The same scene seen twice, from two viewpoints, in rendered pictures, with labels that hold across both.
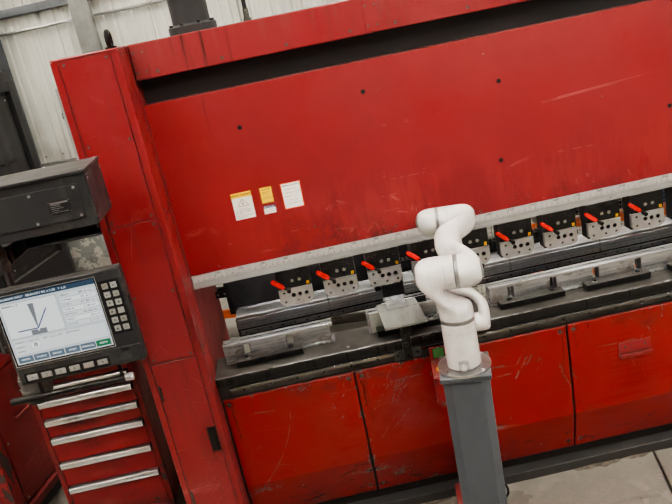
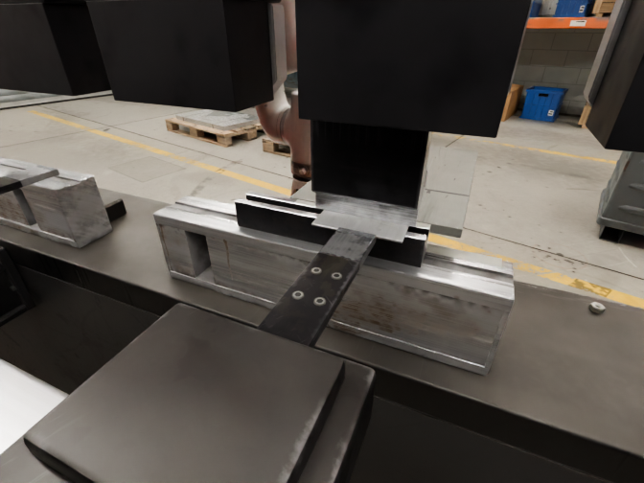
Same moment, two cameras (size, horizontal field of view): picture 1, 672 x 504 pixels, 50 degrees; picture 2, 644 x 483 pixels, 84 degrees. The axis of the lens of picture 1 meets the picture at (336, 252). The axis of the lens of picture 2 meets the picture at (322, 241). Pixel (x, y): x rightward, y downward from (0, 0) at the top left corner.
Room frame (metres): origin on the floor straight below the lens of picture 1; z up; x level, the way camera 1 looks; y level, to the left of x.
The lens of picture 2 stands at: (3.33, -0.12, 1.16)
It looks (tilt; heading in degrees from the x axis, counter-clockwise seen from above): 31 degrees down; 205
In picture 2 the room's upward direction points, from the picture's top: straight up
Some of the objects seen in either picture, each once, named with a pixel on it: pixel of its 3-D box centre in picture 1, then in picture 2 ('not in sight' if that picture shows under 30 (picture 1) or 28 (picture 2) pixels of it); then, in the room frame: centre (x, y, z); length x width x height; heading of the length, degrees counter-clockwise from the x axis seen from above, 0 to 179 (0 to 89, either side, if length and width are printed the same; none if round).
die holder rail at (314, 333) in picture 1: (279, 341); not in sight; (3.02, 0.33, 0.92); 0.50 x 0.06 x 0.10; 92
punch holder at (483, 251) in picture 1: (470, 245); (37, 3); (3.05, -0.59, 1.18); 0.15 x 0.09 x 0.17; 92
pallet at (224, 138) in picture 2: not in sight; (220, 126); (-0.28, -3.27, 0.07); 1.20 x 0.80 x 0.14; 77
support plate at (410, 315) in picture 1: (400, 313); (398, 173); (2.89, -0.22, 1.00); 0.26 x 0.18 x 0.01; 2
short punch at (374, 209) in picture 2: (392, 289); (366, 169); (3.04, -0.22, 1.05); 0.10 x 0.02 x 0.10; 92
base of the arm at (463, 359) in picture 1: (461, 342); not in sight; (2.32, -0.37, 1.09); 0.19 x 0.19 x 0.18
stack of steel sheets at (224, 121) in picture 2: not in sight; (218, 118); (-0.28, -3.28, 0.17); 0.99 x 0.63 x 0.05; 77
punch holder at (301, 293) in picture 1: (294, 283); not in sight; (3.02, 0.21, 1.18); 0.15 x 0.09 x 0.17; 92
